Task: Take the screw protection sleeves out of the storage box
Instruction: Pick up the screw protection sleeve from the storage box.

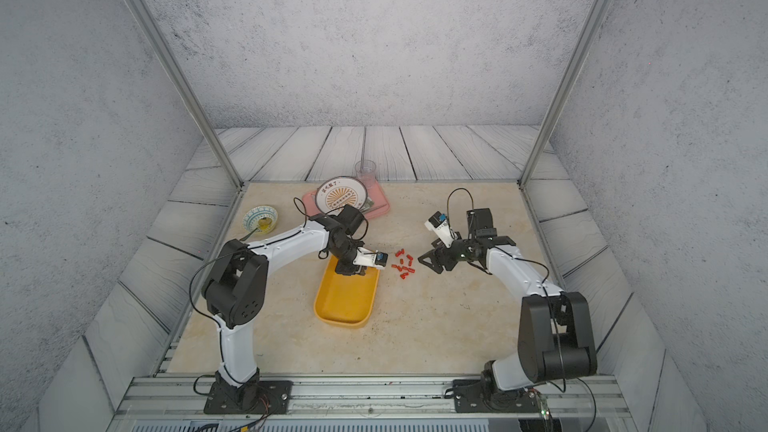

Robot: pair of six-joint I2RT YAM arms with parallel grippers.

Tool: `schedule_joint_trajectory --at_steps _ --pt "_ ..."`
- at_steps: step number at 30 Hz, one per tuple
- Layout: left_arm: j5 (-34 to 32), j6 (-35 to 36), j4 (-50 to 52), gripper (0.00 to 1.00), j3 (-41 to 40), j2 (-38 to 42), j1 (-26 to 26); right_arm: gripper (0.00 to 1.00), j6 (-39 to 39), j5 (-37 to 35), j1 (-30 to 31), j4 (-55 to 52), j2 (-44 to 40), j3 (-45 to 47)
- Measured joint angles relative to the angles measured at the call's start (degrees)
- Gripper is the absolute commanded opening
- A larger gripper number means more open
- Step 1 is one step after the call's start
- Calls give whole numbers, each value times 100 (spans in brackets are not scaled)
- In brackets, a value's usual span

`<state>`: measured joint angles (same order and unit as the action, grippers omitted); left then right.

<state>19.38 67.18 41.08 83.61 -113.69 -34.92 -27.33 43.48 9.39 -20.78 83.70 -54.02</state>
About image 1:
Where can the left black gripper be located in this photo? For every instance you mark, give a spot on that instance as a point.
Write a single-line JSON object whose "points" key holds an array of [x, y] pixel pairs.
{"points": [[353, 269]]}

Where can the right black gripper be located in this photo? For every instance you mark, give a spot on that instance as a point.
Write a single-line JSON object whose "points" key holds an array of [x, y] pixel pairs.
{"points": [[437, 254]]}

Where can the yellow plastic storage box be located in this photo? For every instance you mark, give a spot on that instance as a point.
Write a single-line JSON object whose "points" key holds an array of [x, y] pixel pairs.
{"points": [[346, 301]]}

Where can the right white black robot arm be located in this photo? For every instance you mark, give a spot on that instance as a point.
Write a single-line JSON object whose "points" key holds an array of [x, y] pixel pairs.
{"points": [[555, 336]]}

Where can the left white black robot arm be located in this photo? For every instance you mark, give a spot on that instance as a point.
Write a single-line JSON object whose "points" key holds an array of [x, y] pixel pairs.
{"points": [[235, 288]]}

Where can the white plate orange sunburst pattern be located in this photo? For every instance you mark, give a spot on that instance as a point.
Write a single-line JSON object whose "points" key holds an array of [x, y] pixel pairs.
{"points": [[340, 191]]}

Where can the pink plastic tray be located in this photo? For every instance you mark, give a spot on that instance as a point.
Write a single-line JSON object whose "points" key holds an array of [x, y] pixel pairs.
{"points": [[376, 206]]}

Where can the clear plastic cup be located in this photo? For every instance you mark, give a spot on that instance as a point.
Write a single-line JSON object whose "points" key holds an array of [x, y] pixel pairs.
{"points": [[365, 172]]}

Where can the small patterned bowl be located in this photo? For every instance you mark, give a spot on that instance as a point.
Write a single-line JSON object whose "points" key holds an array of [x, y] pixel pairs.
{"points": [[261, 219]]}

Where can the spoon in small bowl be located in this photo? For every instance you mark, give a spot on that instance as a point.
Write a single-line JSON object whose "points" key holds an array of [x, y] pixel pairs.
{"points": [[249, 235]]}

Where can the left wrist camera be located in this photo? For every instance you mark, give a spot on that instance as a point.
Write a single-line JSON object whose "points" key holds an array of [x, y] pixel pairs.
{"points": [[370, 259]]}

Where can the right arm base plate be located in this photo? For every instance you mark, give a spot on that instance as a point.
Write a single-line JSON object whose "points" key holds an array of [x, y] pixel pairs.
{"points": [[479, 396]]}

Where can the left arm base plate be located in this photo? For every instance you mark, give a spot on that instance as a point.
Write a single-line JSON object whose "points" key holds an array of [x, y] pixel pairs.
{"points": [[256, 398]]}

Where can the aluminium front rail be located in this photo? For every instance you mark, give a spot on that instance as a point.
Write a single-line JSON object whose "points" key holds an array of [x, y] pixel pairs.
{"points": [[323, 402]]}

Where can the right aluminium frame post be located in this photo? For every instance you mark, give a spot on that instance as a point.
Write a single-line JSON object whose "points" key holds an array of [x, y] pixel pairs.
{"points": [[587, 35]]}

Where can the aluminium frame post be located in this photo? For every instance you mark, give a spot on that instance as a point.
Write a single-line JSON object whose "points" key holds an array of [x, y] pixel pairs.
{"points": [[149, 27], [587, 35]]}

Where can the left aluminium frame post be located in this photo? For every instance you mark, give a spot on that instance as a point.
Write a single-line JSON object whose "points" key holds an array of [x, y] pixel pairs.
{"points": [[149, 27]]}

